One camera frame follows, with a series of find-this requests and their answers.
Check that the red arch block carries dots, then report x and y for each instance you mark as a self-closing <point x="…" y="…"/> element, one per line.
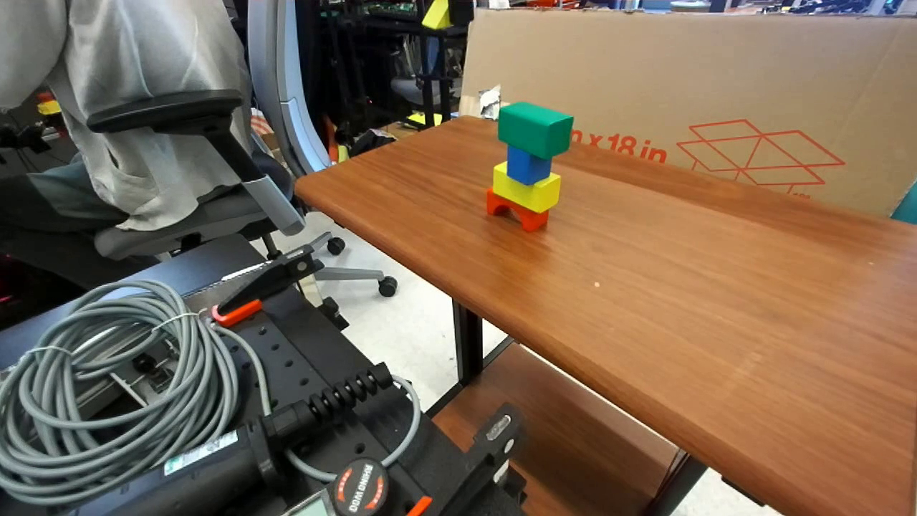
<point x="531" y="220"/>

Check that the yellow rectangular block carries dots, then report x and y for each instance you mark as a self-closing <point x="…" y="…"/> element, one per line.
<point x="531" y="194"/>

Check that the blue cube block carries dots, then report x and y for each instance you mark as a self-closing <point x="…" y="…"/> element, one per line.
<point x="525" y="168"/>

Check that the green rectangular block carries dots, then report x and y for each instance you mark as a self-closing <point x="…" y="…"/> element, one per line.
<point x="534" y="130"/>

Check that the black table leg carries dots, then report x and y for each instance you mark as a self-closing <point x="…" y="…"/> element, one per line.
<point x="468" y="346"/>

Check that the white paper label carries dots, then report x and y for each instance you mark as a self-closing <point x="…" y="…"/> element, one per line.
<point x="489" y="102"/>

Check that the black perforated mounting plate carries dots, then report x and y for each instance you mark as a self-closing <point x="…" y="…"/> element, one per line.
<point x="306" y="362"/>

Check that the black background rack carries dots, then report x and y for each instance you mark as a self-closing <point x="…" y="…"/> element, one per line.
<point x="383" y="68"/>

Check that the wooden lower shelf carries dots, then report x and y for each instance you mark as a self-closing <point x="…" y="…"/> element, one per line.
<point x="562" y="448"/>

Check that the large cardboard box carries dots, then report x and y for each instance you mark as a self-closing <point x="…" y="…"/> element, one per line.
<point x="670" y="75"/>

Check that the black diagonal table brace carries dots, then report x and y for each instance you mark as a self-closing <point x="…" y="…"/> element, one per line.
<point x="677" y="489"/>

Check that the grey office chair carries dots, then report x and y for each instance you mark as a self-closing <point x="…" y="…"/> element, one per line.
<point x="163" y="111"/>

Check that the person in grey hoodie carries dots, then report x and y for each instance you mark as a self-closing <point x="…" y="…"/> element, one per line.
<point x="144" y="48"/>

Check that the teal object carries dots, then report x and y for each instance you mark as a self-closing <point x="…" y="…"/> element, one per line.
<point x="908" y="206"/>

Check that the black mounting bracket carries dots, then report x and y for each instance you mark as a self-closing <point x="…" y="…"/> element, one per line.
<point x="489" y="461"/>

